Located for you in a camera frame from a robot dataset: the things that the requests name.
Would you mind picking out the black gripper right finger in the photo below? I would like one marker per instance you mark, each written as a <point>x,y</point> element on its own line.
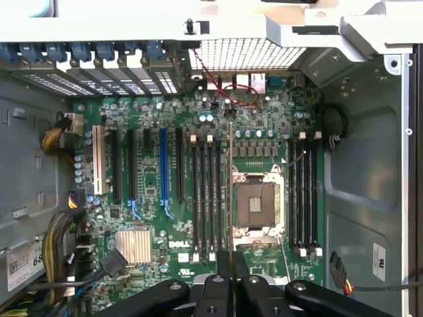
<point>257,297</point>

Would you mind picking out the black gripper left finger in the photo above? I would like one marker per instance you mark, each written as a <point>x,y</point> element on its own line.
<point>211,297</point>

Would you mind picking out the black RAM slot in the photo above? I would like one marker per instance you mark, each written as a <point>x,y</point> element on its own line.
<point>211,198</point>
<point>314,198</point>
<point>203,198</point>
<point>195,198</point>
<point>299,198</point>
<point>292,198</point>
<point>307,198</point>
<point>218,198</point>

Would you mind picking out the thin metal locking lever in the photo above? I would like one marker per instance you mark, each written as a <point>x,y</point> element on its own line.
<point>285,259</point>
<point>294,161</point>

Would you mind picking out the CPU socket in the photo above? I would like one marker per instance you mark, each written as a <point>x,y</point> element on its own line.
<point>257,204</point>

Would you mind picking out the silver chipset heatsink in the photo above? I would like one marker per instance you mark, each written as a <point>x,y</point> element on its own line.
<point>133,246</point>

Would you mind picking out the long black expansion slot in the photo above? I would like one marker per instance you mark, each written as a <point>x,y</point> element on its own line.
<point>179,165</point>
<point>115,165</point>
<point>132,165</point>

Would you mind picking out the blue expansion slot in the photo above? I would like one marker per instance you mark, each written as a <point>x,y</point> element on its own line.
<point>163,165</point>

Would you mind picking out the open PC case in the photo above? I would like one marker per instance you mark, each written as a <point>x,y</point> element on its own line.
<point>363,165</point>

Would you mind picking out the short black expansion slot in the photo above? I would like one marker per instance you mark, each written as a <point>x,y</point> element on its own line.
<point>147,138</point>

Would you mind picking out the white expansion slot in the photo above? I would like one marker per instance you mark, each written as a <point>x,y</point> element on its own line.
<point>99,158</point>

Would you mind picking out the green motherboard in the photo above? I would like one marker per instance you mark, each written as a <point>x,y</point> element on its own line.
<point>257,109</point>

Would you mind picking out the grey power supply unit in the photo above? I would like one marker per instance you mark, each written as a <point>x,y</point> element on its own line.
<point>26,165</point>

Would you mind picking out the blue card retention clip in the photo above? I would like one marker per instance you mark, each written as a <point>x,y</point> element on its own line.
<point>31,51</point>
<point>8,51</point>
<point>81,51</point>
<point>105,51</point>
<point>56,51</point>
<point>153,49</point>

